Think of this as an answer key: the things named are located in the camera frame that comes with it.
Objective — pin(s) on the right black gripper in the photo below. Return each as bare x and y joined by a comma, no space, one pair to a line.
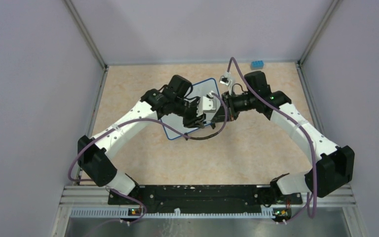
228,98

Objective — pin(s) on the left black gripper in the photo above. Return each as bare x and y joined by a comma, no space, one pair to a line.
195,121

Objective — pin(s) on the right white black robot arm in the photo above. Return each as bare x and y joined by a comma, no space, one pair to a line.
332,165

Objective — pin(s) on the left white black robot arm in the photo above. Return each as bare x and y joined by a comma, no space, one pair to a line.
96,154

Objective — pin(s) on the blue toy brick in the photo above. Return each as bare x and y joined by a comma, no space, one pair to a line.
257,65

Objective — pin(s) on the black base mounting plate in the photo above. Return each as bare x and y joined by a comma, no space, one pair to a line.
205,199

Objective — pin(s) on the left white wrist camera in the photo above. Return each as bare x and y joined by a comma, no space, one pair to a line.
207,104

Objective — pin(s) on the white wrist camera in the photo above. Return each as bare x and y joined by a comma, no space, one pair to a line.
207,104
228,81

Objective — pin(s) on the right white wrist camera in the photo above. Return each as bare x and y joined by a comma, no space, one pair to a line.
228,81

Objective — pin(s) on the white slotted cable duct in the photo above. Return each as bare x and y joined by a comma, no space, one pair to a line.
125,213

